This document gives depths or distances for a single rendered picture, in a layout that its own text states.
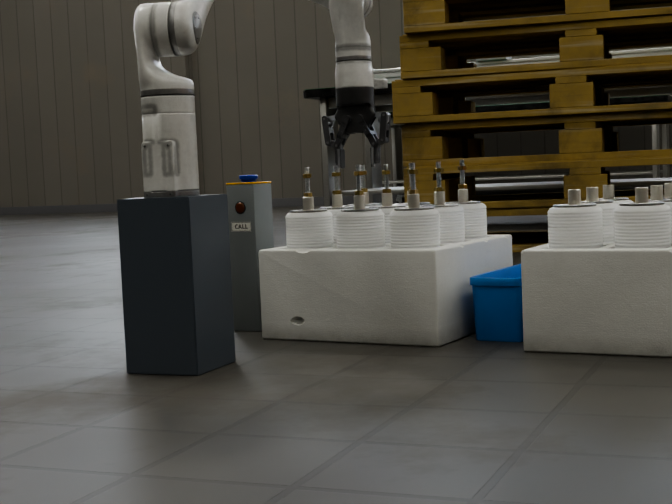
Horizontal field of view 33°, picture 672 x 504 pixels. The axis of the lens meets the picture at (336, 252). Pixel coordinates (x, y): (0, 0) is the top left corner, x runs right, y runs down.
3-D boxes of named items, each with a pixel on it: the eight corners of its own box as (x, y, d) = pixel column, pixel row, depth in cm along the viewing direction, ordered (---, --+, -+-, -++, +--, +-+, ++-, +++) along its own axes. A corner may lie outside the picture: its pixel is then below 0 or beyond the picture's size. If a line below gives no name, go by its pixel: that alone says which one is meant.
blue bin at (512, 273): (524, 343, 208) (522, 278, 207) (469, 340, 213) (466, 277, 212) (575, 320, 234) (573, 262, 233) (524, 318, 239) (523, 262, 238)
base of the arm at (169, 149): (183, 196, 189) (177, 94, 188) (135, 198, 192) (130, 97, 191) (209, 194, 197) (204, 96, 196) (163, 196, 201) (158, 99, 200)
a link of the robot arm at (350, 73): (389, 89, 225) (388, 57, 224) (369, 85, 214) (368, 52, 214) (347, 92, 228) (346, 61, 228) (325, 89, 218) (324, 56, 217)
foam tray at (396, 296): (438, 347, 207) (435, 249, 206) (261, 339, 226) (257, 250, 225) (515, 318, 241) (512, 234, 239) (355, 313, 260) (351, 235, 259)
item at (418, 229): (418, 307, 210) (415, 211, 209) (382, 304, 217) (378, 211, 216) (453, 302, 217) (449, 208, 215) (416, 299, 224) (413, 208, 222)
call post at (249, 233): (260, 332, 237) (252, 183, 234) (232, 330, 240) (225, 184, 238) (278, 327, 243) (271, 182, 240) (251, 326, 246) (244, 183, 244)
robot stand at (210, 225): (197, 376, 188) (188, 196, 186) (126, 373, 193) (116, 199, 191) (236, 361, 201) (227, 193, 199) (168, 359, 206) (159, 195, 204)
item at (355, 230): (385, 298, 228) (381, 208, 226) (390, 303, 218) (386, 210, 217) (337, 300, 227) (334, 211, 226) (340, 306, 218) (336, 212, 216)
